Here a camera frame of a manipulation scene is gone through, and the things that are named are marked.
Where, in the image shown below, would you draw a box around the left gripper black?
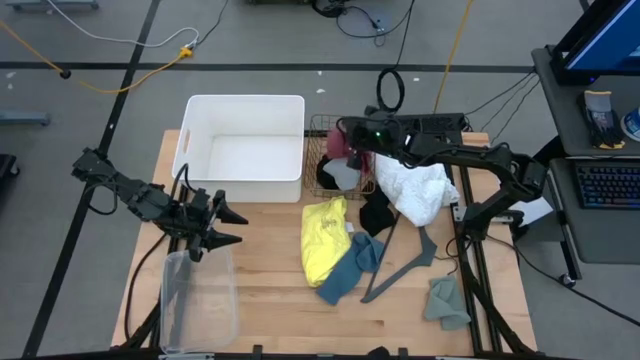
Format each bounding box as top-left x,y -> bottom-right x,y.
169,187 -> 250,264

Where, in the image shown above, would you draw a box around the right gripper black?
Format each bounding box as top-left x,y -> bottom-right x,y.
339,115 -> 404,170

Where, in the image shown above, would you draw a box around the maroon cap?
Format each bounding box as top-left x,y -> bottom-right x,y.
325,128 -> 375,175

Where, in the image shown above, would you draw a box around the black beanie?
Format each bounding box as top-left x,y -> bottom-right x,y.
315,155 -> 342,192

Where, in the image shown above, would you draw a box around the white fluffy cloth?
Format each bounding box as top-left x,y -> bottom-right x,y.
374,152 -> 461,229

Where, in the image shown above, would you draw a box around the yellow shirt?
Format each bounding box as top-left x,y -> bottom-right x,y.
300,195 -> 353,289

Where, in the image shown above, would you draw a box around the blue knit cloth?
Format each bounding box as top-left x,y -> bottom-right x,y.
315,231 -> 387,307

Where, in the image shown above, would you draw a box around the grey clothes hanger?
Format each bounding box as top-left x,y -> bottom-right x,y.
359,212 -> 459,305

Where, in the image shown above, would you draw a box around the sage green cloth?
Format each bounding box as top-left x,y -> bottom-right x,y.
423,275 -> 473,332

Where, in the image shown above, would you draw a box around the black power strip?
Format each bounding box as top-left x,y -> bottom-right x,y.
398,113 -> 468,135

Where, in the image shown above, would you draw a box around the clear plastic container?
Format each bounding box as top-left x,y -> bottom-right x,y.
159,246 -> 240,355

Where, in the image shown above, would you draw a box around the white plastic bin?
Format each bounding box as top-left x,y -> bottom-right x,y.
171,93 -> 306,204

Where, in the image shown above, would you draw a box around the white paper sheet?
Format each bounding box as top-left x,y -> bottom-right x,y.
508,196 -> 555,229

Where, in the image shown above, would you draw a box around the grey desk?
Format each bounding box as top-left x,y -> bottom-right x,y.
530,45 -> 640,159

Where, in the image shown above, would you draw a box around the black floor object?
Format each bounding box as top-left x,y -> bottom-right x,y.
0,153 -> 21,180

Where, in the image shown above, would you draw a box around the grey metal foot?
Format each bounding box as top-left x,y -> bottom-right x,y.
4,0 -> 100,12
0,110 -> 52,127

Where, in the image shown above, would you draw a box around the grey yellow work gloves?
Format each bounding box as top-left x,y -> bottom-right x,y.
578,89 -> 627,151

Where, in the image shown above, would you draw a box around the black cart leg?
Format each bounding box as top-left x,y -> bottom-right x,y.
529,134 -> 585,289

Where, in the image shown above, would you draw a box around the black keyboard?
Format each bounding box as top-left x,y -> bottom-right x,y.
574,160 -> 640,211

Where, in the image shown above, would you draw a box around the black computer monitor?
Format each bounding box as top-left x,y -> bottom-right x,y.
549,0 -> 640,87

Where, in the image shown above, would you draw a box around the grey keyboard tray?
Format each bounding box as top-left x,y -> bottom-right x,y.
548,157 -> 640,265

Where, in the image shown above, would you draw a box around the white blue tub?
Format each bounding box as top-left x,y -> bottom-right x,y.
620,106 -> 640,143

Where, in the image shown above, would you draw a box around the black coiled cable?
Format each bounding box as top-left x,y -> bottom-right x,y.
374,0 -> 416,115

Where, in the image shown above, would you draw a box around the copper wire basket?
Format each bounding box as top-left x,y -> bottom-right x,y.
302,113 -> 377,201

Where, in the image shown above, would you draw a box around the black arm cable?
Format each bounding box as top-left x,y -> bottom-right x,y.
122,232 -> 170,344
168,161 -> 195,202
483,232 -> 640,329

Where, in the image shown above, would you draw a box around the yellow hanging cable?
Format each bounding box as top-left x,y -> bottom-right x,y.
432,0 -> 476,115

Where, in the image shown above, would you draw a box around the thin black cables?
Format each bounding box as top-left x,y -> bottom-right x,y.
463,71 -> 543,145

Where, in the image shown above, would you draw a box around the black cable tangle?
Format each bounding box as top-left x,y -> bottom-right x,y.
310,0 -> 389,49

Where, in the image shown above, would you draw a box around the yellow floor cable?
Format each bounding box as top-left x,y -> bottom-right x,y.
0,19 -> 196,96

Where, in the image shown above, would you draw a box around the black floor cable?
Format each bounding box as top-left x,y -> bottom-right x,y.
195,0 -> 231,48

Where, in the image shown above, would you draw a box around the black aluminium frame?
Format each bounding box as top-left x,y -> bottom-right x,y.
110,130 -> 542,360

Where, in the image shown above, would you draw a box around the white floor cable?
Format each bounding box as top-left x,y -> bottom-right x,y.
46,0 -> 201,50

